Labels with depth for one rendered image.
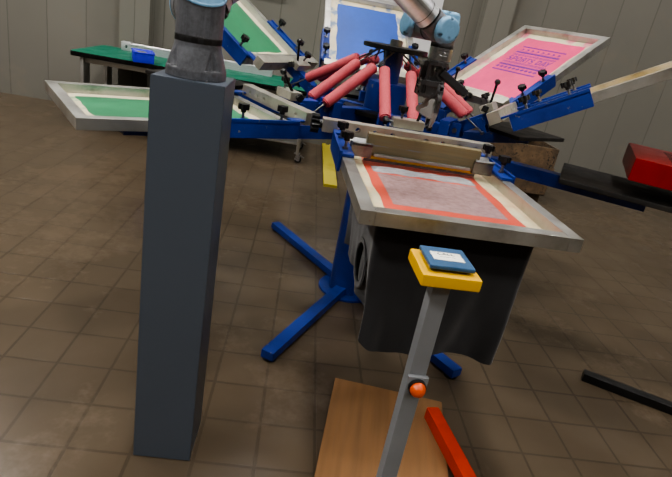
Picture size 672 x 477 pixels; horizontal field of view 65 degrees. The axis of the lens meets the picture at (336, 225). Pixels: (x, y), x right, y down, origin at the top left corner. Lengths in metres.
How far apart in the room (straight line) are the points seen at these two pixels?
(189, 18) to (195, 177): 0.38
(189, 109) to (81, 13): 5.21
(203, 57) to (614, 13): 5.86
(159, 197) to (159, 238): 0.12
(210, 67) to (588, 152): 6.00
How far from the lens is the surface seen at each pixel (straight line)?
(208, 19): 1.39
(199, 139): 1.39
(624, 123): 7.14
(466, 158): 1.93
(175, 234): 1.49
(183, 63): 1.39
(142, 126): 1.85
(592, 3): 6.75
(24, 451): 2.03
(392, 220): 1.29
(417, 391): 1.27
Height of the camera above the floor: 1.40
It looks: 21 degrees down
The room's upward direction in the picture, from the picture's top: 11 degrees clockwise
